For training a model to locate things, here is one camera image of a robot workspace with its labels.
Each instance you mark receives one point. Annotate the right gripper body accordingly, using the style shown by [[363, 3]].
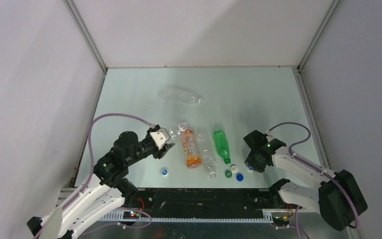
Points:
[[252, 160]]

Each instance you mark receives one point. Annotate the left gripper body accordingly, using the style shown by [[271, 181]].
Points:
[[146, 148]]

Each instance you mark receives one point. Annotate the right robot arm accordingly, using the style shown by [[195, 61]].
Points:
[[335, 196]]

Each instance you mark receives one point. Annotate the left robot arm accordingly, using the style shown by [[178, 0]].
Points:
[[107, 187]]

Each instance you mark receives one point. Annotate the blue bottle cap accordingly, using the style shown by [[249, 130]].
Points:
[[239, 177]]

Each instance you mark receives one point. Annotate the green bottle cap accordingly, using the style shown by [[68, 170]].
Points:
[[228, 174]]

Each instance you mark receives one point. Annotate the green plastic bottle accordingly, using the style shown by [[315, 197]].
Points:
[[222, 146]]

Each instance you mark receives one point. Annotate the orange label bottle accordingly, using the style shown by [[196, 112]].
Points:
[[193, 159]]

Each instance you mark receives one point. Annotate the blue white cap left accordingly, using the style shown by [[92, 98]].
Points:
[[164, 172]]

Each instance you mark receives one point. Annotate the right circuit board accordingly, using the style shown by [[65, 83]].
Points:
[[281, 221]]

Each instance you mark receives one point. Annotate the circuit board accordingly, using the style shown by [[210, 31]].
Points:
[[281, 221], [129, 215]]

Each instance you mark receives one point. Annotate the left circuit board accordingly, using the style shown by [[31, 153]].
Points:
[[129, 215]]

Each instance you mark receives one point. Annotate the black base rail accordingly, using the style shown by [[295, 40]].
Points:
[[205, 203]]

